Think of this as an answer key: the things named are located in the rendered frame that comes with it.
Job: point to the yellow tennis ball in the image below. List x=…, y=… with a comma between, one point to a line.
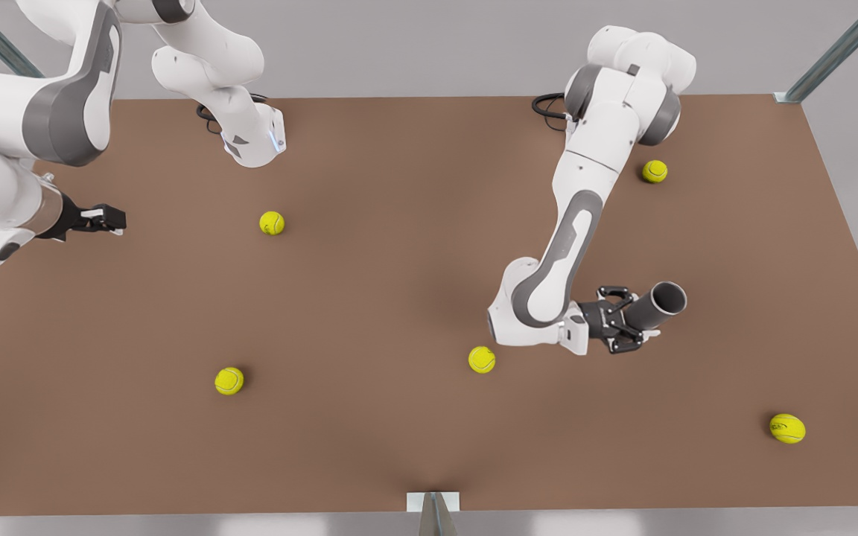
x=229, y=380
x=272, y=222
x=482, y=359
x=654, y=171
x=787, y=428

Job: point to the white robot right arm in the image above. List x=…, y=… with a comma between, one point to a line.
x=4, y=119

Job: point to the dark grey tennis tube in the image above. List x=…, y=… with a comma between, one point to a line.
x=660, y=304

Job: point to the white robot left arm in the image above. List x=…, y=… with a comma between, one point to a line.
x=585, y=193

